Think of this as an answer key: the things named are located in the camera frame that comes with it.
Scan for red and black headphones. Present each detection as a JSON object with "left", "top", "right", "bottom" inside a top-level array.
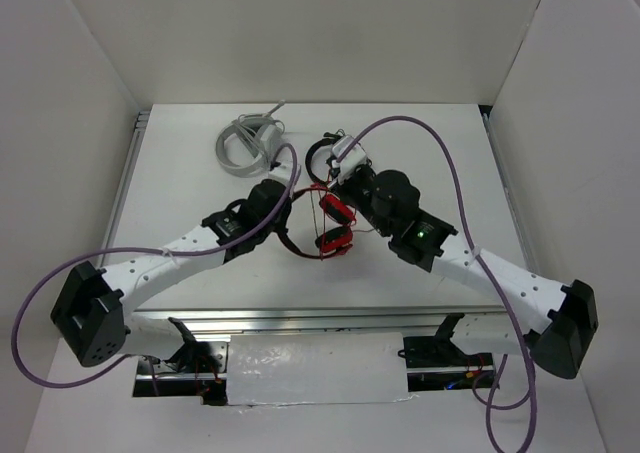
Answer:
[{"left": 276, "top": 184, "right": 357, "bottom": 261}]

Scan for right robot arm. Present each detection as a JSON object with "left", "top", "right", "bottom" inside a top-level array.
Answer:
[{"left": 329, "top": 162, "right": 599, "bottom": 379}]

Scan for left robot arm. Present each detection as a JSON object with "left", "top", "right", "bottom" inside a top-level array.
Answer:
[{"left": 51, "top": 179, "right": 291, "bottom": 372}]

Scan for white cover plate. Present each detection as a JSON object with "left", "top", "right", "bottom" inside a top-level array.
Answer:
[{"left": 226, "top": 332, "right": 410, "bottom": 406}]

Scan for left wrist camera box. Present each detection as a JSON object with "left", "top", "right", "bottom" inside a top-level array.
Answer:
[{"left": 268, "top": 162, "right": 301, "bottom": 186}]

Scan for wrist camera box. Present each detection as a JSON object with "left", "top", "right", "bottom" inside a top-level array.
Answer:
[
  {"left": 329, "top": 135, "right": 369, "bottom": 184},
  {"left": 268, "top": 162, "right": 301, "bottom": 186}
]

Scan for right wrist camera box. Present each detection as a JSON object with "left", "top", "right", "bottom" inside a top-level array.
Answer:
[{"left": 329, "top": 135, "right": 369, "bottom": 184}]

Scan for aluminium rail frame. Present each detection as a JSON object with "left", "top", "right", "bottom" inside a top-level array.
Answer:
[{"left": 116, "top": 113, "right": 533, "bottom": 377}]

